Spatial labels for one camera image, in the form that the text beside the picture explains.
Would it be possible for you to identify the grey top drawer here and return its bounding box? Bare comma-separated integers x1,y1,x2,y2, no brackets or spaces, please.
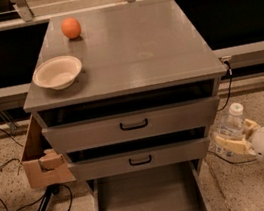
42,97,219,154

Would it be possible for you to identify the grey bottom drawer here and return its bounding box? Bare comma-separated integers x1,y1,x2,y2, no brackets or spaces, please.
93,161,211,211

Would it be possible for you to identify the black cable behind cabinet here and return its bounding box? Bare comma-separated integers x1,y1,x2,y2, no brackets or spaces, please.
209,59,240,113

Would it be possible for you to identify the black floor cable right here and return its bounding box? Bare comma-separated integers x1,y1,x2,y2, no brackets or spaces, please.
206,142,258,171

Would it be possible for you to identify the grey drawer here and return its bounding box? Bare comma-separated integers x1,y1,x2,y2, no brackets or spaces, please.
68,138,210,181
42,97,219,154
93,161,211,211

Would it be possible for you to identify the grey middle drawer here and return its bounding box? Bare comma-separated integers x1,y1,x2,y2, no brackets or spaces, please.
68,138,210,181

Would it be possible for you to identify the black floor cable left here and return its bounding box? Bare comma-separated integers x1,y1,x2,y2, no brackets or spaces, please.
0,97,75,211

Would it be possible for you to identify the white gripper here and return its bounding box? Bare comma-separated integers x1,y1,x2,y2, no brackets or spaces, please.
214,119,264,163

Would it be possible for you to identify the grey drawer cabinet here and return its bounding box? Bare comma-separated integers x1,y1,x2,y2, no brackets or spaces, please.
8,0,245,203

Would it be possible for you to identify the orange fruit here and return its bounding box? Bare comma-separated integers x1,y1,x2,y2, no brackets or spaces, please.
61,17,81,39

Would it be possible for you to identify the clear plastic water bottle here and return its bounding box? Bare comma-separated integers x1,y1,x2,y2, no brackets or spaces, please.
206,100,253,161

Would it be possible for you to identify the cardboard box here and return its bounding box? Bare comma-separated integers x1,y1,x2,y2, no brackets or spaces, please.
21,117,75,189

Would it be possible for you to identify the white paper bowl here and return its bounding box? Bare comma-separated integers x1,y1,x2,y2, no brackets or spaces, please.
32,55,83,90

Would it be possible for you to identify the black floor cable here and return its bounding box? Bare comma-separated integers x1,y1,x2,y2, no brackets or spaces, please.
206,142,258,171
0,97,75,211

